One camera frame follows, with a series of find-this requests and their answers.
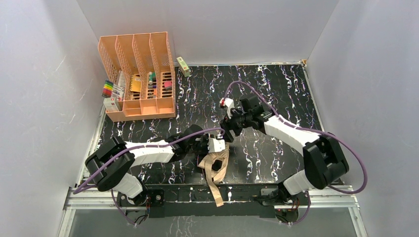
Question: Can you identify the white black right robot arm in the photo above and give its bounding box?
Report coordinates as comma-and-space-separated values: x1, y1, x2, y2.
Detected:
219, 96, 349, 199

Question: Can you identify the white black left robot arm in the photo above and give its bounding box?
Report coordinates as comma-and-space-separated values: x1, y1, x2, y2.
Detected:
74, 124, 216, 198

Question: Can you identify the pink eraser in organizer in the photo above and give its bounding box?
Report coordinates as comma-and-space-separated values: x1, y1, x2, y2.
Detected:
163, 81, 172, 91

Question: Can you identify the green white small box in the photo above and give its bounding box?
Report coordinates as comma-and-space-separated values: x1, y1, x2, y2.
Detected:
176, 57, 191, 78

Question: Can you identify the yellow notebook in organizer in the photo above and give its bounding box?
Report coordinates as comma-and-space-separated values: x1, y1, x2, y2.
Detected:
129, 74, 142, 93

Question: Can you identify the small white cardboard box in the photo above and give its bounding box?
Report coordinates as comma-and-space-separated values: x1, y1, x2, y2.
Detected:
103, 97, 122, 112

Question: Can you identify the peach plastic desk organizer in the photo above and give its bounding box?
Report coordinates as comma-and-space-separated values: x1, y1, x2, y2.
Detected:
98, 32, 176, 122

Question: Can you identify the colourful marker pen set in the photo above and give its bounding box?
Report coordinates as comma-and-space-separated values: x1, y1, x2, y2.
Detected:
102, 80, 114, 98

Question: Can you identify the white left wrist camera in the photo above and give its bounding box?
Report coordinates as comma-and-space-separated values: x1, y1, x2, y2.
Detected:
208, 138, 225, 153

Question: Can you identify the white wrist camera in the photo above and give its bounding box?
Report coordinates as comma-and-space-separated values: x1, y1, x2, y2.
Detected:
208, 138, 225, 153
219, 97, 235, 120

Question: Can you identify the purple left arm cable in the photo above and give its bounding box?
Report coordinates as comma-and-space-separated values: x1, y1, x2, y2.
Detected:
72, 128, 226, 227

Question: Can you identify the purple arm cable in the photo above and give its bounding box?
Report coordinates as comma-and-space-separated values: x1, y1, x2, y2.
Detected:
222, 80, 369, 226
72, 128, 226, 227

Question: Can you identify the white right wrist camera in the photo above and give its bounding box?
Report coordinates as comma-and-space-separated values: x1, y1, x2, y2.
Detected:
219, 97, 235, 120

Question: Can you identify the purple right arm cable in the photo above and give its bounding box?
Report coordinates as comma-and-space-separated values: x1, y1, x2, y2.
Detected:
222, 80, 369, 226

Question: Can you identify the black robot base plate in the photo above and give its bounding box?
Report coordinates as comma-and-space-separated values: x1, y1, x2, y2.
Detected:
117, 184, 308, 222

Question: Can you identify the aluminium table edge rail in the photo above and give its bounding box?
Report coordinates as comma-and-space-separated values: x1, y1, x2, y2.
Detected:
57, 59, 369, 237

